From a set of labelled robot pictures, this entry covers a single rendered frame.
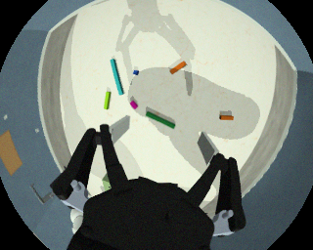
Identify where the dark green rod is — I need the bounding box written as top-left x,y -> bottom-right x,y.
146,111 -> 175,129

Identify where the turquoise rod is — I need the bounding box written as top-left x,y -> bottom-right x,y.
111,59 -> 124,95

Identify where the lime green rod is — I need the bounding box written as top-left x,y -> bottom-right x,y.
104,92 -> 111,109

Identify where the small magenta block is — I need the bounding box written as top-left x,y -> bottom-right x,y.
130,101 -> 138,109

